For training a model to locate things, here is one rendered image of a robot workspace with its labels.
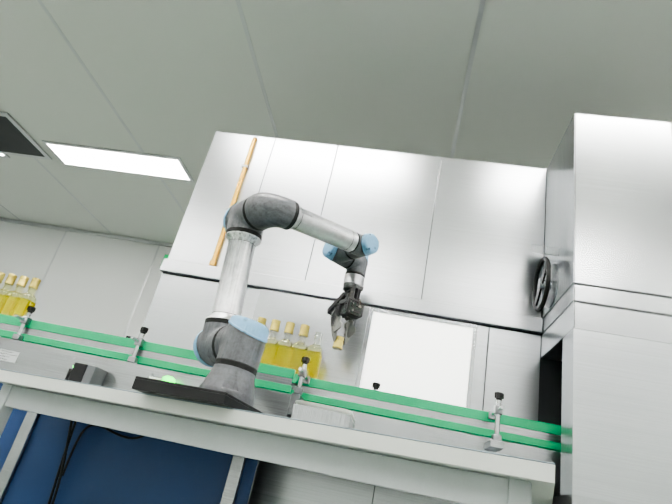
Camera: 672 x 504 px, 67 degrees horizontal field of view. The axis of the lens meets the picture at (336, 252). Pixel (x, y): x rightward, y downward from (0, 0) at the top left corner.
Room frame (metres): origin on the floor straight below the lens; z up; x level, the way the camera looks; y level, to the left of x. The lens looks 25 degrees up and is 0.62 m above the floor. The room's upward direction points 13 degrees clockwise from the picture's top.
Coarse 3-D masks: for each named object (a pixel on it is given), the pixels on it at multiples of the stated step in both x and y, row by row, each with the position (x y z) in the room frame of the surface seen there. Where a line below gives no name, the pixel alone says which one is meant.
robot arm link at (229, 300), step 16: (240, 208) 1.41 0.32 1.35; (224, 224) 1.50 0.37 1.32; (240, 224) 1.43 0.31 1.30; (240, 240) 1.45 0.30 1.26; (256, 240) 1.47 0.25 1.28; (240, 256) 1.45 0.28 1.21; (224, 272) 1.47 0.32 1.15; (240, 272) 1.46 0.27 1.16; (224, 288) 1.46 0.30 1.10; (240, 288) 1.47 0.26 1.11; (224, 304) 1.46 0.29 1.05; (240, 304) 1.48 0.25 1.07; (208, 320) 1.46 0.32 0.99; (224, 320) 1.45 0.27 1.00; (208, 336) 1.45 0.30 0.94; (208, 352) 1.45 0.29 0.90
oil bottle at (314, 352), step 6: (312, 348) 1.85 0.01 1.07; (318, 348) 1.85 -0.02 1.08; (306, 354) 1.85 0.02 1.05; (312, 354) 1.85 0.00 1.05; (318, 354) 1.85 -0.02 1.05; (312, 360) 1.85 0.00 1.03; (318, 360) 1.85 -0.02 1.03; (312, 366) 1.85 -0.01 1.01; (318, 366) 1.85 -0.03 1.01; (312, 372) 1.85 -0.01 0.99; (318, 372) 1.88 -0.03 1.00
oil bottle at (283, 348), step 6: (282, 342) 1.87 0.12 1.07; (288, 342) 1.87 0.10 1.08; (276, 348) 1.87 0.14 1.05; (282, 348) 1.87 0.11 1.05; (288, 348) 1.87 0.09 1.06; (276, 354) 1.87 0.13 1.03; (282, 354) 1.87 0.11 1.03; (288, 354) 1.87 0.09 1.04; (276, 360) 1.87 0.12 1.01; (282, 360) 1.87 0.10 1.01; (282, 366) 1.87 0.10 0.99
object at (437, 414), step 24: (312, 384) 1.83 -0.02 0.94; (336, 384) 1.82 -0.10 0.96; (360, 408) 1.80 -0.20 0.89; (384, 408) 1.79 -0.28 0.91; (408, 408) 1.78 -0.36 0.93; (432, 408) 1.76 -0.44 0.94; (456, 408) 1.74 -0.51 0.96; (480, 432) 1.73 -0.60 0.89; (504, 432) 1.72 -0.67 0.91; (528, 432) 1.71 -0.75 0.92; (552, 432) 1.69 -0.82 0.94
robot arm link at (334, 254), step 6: (324, 246) 1.70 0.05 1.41; (330, 246) 1.67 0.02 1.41; (324, 252) 1.69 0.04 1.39; (330, 252) 1.66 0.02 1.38; (336, 252) 1.67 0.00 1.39; (342, 252) 1.65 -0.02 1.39; (330, 258) 1.69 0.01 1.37; (336, 258) 1.69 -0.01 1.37; (342, 258) 1.67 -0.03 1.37; (348, 258) 1.66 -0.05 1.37; (342, 264) 1.72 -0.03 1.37; (348, 264) 1.72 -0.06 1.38
